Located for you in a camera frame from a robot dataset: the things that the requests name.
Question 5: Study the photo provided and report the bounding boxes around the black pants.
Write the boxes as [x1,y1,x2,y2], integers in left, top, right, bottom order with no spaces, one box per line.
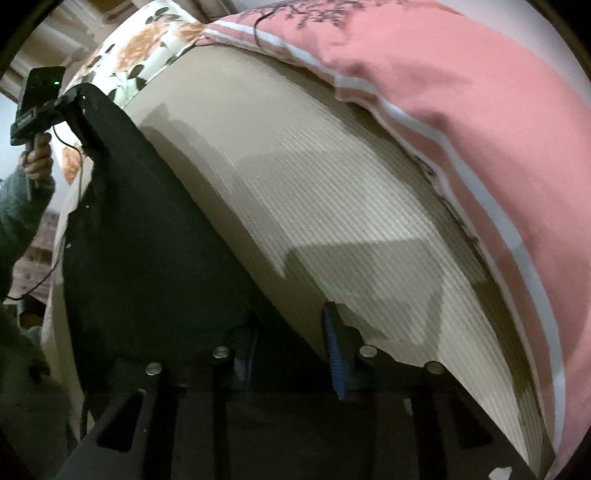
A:
[62,84,329,414]

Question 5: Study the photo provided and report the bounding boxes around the person left hand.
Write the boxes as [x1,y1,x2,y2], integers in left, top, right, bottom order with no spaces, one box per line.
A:
[19,133,53,181]

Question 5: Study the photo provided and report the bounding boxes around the beige curtain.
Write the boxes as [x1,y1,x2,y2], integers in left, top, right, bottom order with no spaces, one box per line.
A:
[1,1,145,102]

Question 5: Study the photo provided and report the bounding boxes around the white floral pillow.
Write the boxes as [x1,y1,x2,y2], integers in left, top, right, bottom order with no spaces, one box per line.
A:
[48,0,209,186]

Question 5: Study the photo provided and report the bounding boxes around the beige textured bed sheet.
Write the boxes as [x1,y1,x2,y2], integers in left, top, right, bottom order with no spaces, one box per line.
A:
[41,46,554,479]

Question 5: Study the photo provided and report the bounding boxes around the pink striped tree pillow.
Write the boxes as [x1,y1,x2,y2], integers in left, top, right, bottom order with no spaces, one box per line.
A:
[201,1,590,478]

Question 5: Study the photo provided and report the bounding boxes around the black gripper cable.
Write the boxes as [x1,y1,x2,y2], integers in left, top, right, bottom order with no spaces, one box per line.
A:
[4,124,86,303]

